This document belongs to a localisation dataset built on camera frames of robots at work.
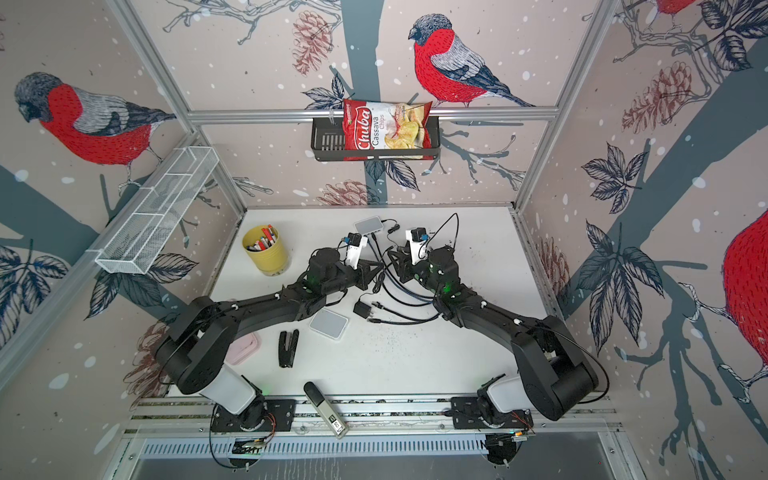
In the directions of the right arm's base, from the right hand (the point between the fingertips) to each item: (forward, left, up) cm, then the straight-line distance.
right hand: (388, 256), depth 82 cm
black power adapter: (-9, +8, -17) cm, 20 cm away
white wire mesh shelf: (-9, +61, +14) cm, 63 cm away
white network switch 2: (+28, +11, -18) cm, 35 cm away
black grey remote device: (-36, +13, -16) cm, 41 cm away
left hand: (-3, +1, -1) cm, 3 cm away
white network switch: (-13, +18, -17) cm, 28 cm away
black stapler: (-21, +29, -17) cm, 39 cm away
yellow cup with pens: (+9, +43, -7) cm, 44 cm away
